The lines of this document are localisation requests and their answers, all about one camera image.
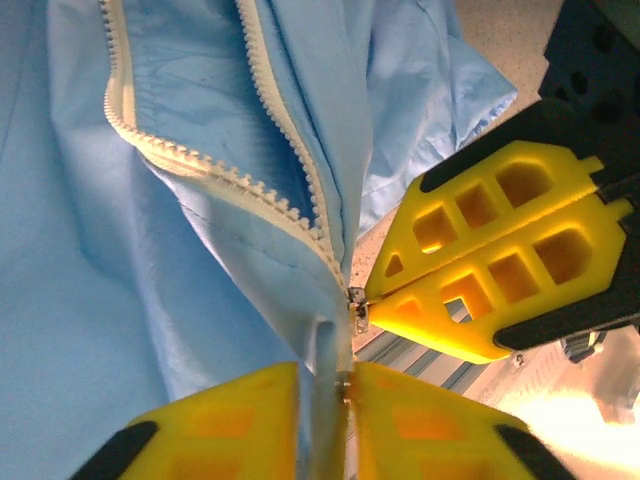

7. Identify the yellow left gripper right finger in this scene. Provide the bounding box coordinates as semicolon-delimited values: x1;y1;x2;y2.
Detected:
344;360;584;480

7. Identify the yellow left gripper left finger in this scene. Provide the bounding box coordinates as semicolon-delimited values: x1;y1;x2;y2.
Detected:
67;362;301;480

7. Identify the light blue zip jacket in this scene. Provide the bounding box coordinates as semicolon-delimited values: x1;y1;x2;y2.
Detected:
0;0;519;480

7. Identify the aluminium mounting rail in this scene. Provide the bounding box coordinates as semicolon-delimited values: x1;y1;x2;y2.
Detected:
354;332;481;396

